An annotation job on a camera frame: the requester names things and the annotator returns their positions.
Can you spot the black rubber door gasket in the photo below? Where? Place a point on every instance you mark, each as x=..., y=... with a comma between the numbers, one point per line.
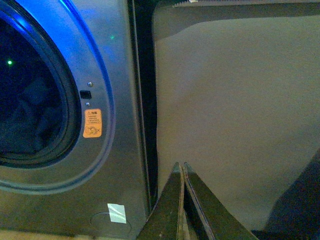
x=14, y=14

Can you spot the orange warning sticker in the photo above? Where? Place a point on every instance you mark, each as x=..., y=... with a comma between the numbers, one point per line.
x=92, y=123

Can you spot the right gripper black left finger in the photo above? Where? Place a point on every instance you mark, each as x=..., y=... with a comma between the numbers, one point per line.
x=167, y=218

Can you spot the silver tape strip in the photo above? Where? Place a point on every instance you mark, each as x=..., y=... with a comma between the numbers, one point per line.
x=117, y=213

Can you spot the dark clothing item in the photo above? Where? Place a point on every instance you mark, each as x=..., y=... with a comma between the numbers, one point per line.
x=30, y=103

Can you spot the round filter access cover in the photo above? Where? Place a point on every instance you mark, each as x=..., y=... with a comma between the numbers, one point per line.
x=111, y=224

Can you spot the grey front-load washing machine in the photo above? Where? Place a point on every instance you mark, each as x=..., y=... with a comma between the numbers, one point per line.
x=97, y=39

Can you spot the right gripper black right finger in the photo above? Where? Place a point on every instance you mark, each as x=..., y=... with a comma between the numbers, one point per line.
x=208, y=217

